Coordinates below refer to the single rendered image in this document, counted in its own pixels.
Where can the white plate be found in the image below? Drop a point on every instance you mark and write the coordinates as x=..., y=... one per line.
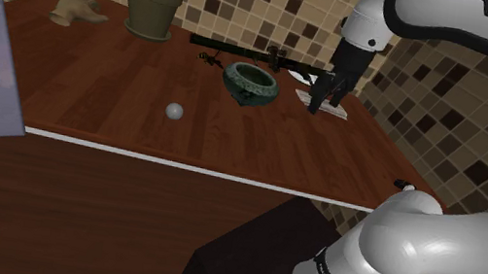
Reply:
x=302, y=78

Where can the beige hand figure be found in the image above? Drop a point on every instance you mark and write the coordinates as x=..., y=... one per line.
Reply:
x=76, y=10

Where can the small white ball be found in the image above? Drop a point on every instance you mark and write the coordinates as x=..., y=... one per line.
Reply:
x=174, y=111

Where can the dark green bowl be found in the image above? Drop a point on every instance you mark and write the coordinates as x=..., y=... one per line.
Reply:
x=250, y=89

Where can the dark robot stand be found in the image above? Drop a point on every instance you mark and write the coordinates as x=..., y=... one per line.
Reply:
x=250, y=262

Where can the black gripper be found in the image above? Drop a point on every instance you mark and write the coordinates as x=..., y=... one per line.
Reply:
x=352, y=63

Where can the small black insect figure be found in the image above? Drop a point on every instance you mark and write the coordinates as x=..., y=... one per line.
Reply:
x=209, y=59

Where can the small black cylinder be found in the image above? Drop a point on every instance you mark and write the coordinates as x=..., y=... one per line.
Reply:
x=401, y=183

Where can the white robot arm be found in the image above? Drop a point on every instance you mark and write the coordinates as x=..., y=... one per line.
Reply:
x=426, y=238

